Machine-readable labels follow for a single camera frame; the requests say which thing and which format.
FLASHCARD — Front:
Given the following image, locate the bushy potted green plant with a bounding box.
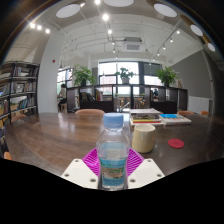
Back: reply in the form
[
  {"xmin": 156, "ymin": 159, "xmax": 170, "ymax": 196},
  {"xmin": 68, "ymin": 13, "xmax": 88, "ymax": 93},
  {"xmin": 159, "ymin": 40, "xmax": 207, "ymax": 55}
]
[{"xmin": 71, "ymin": 65, "xmax": 97, "ymax": 87}]

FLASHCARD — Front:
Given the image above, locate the ceiling lights group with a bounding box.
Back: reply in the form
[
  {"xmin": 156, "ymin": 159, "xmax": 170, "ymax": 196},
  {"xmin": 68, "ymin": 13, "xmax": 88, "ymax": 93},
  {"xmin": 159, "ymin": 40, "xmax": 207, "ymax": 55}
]
[{"xmin": 28, "ymin": 0, "xmax": 217, "ymax": 54}]

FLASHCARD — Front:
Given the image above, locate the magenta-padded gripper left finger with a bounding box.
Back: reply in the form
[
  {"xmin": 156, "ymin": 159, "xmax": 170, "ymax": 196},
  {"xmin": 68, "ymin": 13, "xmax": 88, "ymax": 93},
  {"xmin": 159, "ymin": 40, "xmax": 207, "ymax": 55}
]
[{"xmin": 60, "ymin": 148, "xmax": 101, "ymax": 190}]

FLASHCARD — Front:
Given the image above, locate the flat round red coaster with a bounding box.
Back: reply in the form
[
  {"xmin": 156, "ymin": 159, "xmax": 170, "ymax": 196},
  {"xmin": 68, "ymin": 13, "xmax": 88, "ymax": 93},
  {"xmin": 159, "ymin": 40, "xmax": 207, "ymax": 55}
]
[{"xmin": 167, "ymin": 138, "xmax": 185, "ymax": 150}]

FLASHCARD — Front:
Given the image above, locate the stack of books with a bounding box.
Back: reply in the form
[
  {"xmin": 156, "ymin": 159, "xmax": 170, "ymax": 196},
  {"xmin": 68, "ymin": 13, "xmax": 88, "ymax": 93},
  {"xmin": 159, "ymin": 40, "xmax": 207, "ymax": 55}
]
[{"xmin": 128, "ymin": 108, "xmax": 165, "ymax": 127}]

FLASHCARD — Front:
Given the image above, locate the person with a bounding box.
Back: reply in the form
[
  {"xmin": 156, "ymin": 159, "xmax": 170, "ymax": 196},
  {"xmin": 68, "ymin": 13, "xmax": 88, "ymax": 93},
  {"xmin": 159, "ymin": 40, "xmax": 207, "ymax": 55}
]
[{"xmin": 57, "ymin": 83, "xmax": 68, "ymax": 113}]

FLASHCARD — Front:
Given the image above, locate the open colourful magazine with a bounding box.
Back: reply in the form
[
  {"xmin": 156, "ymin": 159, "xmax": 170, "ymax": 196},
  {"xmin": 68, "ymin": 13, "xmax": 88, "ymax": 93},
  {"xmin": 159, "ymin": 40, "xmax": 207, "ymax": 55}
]
[{"xmin": 159, "ymin": 113, "xmax": 193, "ymax": 126}]

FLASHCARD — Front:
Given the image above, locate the clear blue-capped water bottle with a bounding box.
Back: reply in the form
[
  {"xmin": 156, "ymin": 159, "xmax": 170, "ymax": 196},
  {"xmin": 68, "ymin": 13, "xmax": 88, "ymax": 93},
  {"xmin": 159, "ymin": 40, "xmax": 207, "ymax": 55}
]
[{"xmin": 95, "ymin": 112, "xmax": 131, "ymax": 192}]

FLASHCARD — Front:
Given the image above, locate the cream ceramic mug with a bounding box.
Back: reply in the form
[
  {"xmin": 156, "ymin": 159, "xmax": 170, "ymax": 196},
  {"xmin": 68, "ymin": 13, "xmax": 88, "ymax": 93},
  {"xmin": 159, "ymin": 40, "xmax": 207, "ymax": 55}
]
[{"xmin": 131, "ymin": 124, "xmax": 157, "ymax": 154}]

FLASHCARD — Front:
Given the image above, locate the ceiling air conditioner unit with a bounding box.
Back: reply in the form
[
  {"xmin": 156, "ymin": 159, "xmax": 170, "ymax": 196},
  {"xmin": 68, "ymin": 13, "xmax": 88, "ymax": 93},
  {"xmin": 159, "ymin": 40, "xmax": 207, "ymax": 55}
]
[{"xmin": 123, "ymin": 36, "xmax": 144, "ymax": 53}]

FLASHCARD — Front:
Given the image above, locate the small white-potted green plant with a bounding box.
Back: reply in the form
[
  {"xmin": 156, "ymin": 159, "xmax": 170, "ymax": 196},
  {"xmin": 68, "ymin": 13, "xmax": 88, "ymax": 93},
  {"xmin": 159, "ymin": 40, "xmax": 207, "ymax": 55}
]
[{"xmin": 114, "ymin": 67, "xmax": 136, "ymax": 85}]

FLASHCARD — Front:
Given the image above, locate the wide dark-potted green plant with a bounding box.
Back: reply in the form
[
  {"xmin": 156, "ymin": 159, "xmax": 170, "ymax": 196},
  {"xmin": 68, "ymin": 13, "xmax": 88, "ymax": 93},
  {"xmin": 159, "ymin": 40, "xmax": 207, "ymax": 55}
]
[{"xmin": 155, "ymin": 66, "xmax": 179, "ymax": 88}]

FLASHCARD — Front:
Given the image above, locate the tall dark bookshelf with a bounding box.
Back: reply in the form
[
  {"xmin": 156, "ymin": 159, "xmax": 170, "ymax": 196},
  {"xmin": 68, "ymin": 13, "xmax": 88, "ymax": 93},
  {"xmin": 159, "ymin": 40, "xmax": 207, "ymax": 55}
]
[{"xmin": 0, "ymin": 60, "xmax": 40, "ymax": 129}]

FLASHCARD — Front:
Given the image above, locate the low dark shelf unit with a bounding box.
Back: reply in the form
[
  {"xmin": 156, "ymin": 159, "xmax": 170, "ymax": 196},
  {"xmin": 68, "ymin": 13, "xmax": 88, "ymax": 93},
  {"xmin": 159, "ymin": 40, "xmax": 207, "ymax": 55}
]
[{"xmin": 65, "ymin": 83, "xmax": 189, "ymax": 114}]

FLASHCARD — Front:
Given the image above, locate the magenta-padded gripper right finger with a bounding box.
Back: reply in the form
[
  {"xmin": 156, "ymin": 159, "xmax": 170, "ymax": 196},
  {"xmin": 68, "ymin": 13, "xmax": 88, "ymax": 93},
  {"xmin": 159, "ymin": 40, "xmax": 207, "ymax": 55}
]
[{"xmin": 126, "ymin": 148, "xmax": 166, "ymax": 190}]

